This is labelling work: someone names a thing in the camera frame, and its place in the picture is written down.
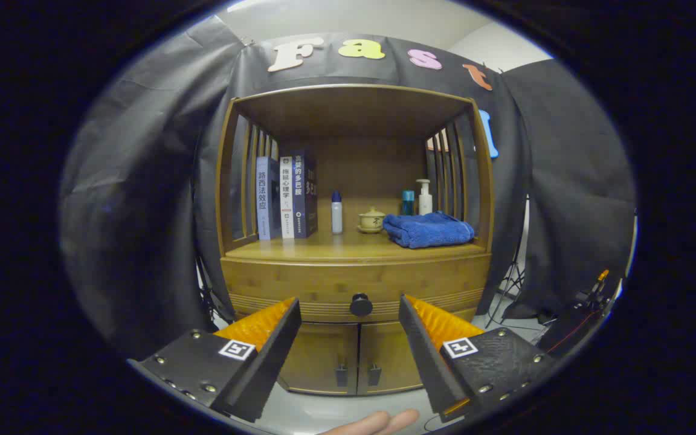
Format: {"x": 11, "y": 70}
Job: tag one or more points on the black backdrop cloth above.
{"x": 142, "y": 181}

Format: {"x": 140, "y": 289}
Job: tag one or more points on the light blue book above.
{"x": 265, "y": 199}

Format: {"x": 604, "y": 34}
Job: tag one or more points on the black round drawer knob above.
{"x": 360, "y": 305}

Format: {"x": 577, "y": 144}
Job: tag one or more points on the wooden cabinet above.
{"x": 354, "y": 115}

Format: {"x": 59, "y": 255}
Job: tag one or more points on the white bottle with blue cap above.
{"x": 336, "y": 217}

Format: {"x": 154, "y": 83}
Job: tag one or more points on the beige lidded teacup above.
{"x": 371, "y": 220}

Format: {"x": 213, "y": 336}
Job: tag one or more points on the wooden countertop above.
{"x": 348, "y": 244}

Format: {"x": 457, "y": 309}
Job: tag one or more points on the black tripod stand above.
{"x": 512, "y": 272}

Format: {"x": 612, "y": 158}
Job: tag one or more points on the dark blue book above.
{"x": 306, "y": 193}

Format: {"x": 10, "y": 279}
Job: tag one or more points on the white spine book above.
{"x": 286, "y": 199}

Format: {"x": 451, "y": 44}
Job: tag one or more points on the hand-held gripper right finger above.
{"x": 426, "y": 362}

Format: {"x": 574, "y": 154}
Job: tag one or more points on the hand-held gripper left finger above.
{"x": 269, "y": 362}

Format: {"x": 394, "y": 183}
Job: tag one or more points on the white pump bottle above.
{"x": 425, "y": 202}

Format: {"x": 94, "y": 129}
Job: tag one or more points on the blue folded towel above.
{"x": 426, "y": 231}

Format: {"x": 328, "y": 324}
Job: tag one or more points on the wooden drawer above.
{"x": 324, "y": 281}

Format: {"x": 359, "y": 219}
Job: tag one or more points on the black equipment with orange clip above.
{"x": 571, "y": 326}

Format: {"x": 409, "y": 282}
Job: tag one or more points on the teal bottle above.
{"x": 407, "y": 204}

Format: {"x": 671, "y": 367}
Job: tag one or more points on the wooden cabinet door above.
{"x": 321, "y": 353}
{"x": 387, "y": 350}

